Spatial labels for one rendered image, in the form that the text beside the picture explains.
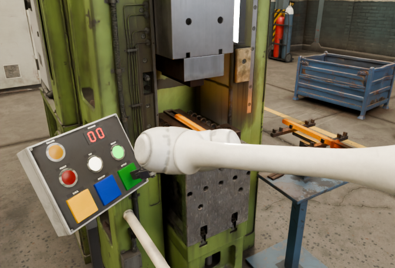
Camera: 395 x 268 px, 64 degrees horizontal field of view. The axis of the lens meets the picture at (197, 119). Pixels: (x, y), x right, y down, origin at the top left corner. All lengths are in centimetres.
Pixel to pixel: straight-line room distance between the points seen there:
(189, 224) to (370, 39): 852
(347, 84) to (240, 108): 338
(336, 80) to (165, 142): 447
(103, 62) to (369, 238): 215
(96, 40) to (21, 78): 527
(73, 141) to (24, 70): 546
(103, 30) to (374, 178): 103
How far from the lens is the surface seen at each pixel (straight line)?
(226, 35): 139
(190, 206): 151
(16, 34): 641
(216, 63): 138
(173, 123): 163
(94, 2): 129
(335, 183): 184
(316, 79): 521
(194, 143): 69
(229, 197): 163
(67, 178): 104
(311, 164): 67
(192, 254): 170
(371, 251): 257
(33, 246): 260
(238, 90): 168
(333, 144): 163
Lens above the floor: 160
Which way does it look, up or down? 21 degrees down
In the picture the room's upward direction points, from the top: straight up
